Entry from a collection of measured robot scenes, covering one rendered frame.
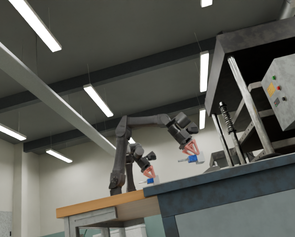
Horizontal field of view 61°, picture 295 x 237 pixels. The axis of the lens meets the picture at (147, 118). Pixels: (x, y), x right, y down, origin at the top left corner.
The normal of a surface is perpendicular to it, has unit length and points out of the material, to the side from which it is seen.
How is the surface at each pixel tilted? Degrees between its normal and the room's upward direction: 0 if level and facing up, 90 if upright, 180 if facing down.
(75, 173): 90
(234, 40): 90
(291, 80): 90
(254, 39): 90
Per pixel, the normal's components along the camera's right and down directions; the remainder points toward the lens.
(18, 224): -0.18, -0.38
